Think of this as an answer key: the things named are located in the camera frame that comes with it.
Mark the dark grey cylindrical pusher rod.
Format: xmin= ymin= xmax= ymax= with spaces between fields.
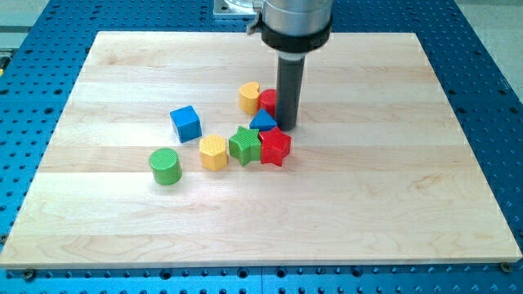
xmin=275 ymin=56 xmax=305 ymax=131

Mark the red cylinder block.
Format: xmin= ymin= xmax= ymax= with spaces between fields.
xmin=257 ymin=89 xmax=277 ymax=118

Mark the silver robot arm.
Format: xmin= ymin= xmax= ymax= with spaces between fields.
xmin=247 ymin=0 xmax=333 ymax=131

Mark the yellow heart block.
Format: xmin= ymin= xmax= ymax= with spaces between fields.
xmin=238 ymin=82 xmax=260 ymax=115

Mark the blue triangle block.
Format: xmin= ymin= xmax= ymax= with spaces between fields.
xmin=249 ymin=109 xmax=277 ymax=131

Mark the red star block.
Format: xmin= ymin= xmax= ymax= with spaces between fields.
xmin=258 ymin=127 xmax=292 ymax=167

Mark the green star block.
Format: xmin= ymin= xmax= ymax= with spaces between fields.
xmin=229 ymin=126 xmax=262 ymax=166

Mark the silver robot mounting plate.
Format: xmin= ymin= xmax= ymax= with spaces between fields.
xmin=213 ymin=0 xmax=262 ymax=18

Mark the yellow hexagon block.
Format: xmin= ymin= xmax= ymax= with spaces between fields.
xmin=199 ymin=134 xmax=228 ymax=172

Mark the blue cube block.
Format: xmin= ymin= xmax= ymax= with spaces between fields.
xmin=170 ymin=105 xmax=202 ymax=143

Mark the light wooden board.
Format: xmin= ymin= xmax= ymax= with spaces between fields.
xmin=1 ymin=31 xmax=521 ymax=269

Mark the green cylinder block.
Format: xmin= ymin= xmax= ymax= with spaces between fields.
xmin=149 ymin=148 xmax=182 ymax=185

